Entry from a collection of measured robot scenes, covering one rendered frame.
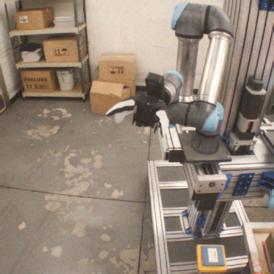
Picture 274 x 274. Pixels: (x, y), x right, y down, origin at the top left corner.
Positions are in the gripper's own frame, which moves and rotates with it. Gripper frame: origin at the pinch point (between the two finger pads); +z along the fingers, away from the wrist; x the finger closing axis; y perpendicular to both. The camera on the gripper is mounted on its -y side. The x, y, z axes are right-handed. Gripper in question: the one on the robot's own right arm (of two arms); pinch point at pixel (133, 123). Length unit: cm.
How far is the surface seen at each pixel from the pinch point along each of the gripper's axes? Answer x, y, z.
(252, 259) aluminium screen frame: -58, 61, -19
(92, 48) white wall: 211, 117, -319
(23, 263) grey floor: 80, 180, 3
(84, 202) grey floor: 69, 179, -81
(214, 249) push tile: -41, 66, -20
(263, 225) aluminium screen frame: -61, 61, -40
